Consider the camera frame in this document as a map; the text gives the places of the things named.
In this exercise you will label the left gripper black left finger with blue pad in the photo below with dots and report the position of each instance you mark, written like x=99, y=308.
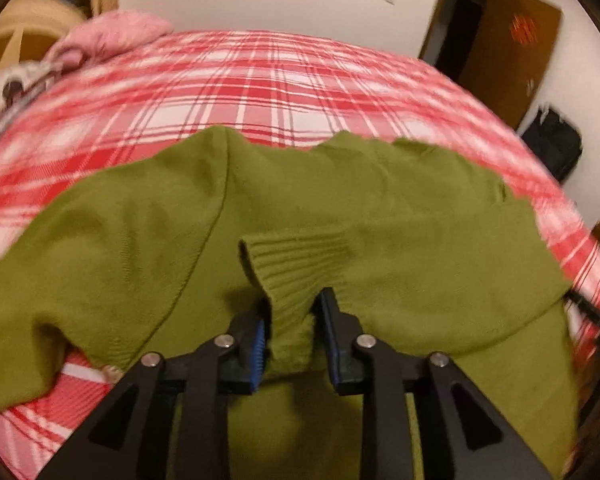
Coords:
x=167, y=418

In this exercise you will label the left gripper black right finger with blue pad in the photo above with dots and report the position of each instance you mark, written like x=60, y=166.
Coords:
x=418, y=410

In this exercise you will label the green striped knit sweater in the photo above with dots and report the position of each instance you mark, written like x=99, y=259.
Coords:
x=428, y=250

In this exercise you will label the black bag on floor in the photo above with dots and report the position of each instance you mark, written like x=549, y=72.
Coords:
x=555, y=142

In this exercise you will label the grey patterned pillow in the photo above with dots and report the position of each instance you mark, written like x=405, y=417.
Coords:
x=21, y=84

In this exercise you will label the red white plaid bedsheet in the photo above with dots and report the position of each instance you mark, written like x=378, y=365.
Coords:
x=277, y=90

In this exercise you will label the brown wooden door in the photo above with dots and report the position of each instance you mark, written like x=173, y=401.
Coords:
x=497, y=50

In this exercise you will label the pink pillow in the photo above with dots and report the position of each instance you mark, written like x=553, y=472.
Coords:
x=108, y=35

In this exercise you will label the beige wooden headboard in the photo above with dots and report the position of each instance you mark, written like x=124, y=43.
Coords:
x=28, y=28

